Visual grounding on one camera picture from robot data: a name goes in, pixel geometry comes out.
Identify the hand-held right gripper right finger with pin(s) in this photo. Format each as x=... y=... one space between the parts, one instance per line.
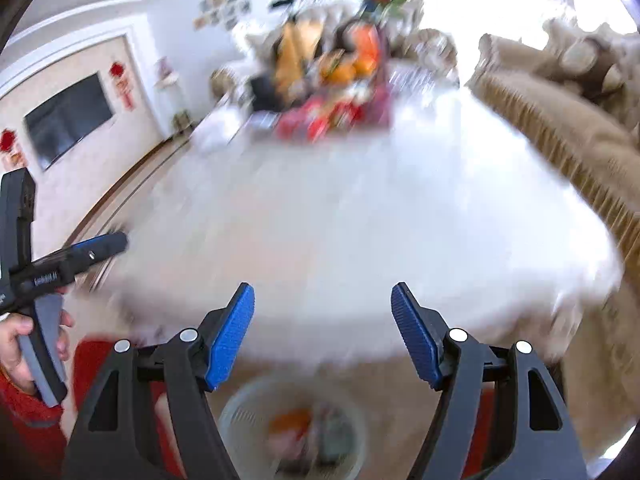
x=415 y=340

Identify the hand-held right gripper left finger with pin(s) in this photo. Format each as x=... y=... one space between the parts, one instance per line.
x=227 y=345

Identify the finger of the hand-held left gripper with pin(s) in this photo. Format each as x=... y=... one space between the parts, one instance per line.
x=102 y=246

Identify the green mesh waste basket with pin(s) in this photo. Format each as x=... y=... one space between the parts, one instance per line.
x=240 y=410

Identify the orange object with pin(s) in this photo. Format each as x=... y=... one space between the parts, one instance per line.
x=290 y=420

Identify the person's left forearm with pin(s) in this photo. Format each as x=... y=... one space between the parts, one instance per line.
x=25 y=410

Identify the person's left hand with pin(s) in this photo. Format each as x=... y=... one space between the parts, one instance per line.
x=12 y=352

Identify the red shaggy rug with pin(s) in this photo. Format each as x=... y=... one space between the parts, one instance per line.
x=87 y=360

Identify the ornate marble coffee table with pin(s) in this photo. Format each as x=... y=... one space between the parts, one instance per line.
x=350 y=235

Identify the white plant stand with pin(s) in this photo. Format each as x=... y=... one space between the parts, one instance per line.
x=170 y=87

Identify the pink vase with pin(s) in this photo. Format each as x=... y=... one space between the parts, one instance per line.
x=165 y=67

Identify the black cylinder speaker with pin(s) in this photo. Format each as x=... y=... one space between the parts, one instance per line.
x=263 y=92

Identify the red snack packets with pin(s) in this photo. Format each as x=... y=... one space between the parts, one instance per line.
x=320 y=117

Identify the purple glass vase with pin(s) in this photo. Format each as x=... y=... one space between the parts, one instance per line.
x=382 y=100

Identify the beige covered sofa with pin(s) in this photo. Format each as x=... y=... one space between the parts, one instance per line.
x=560 y=125

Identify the yellow paper bag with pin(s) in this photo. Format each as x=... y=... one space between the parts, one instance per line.
x=295 y=52

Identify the ornate white armchair sofa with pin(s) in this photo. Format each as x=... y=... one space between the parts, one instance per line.
x=430 y=45

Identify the orange gift box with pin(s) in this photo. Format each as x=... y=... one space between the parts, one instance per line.
x=366 y=42

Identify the brown round-pattern cushion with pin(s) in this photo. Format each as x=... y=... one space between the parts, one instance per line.
x=585 y=60
x=620 y=85

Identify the red knot wall ornament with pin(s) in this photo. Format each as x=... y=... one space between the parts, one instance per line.
x=10 y=145
x=122 y=85

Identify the black wall television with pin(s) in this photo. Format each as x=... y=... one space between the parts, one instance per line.
x=67 y=120

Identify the wall photo frames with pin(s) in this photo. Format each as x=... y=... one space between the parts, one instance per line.
x=232 y=2

